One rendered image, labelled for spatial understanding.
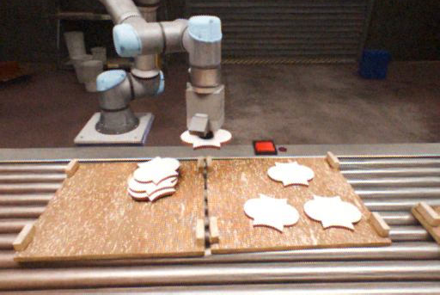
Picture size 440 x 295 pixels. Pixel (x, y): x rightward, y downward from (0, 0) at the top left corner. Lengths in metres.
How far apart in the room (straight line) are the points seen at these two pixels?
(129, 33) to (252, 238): 0.55
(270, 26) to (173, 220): 4.93
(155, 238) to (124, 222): 0.10
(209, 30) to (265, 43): 4.86
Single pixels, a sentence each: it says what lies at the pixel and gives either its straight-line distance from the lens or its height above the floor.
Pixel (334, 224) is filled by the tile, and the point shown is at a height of 0.95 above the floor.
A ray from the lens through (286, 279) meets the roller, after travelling 0.72.
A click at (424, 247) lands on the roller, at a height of 0.92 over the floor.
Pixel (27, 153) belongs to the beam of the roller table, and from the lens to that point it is 1.23.
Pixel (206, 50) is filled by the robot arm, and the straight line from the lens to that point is 0.69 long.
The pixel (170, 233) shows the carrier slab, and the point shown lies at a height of 0.94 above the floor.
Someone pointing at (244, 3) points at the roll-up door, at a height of 1.03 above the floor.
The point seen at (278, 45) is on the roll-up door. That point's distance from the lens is 5.60.
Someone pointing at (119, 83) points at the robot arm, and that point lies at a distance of 1.25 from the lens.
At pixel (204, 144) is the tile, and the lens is 0.77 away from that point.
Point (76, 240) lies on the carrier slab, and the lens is 0.79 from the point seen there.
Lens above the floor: 1.47
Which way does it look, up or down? 27 degrees down
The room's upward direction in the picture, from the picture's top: straight up
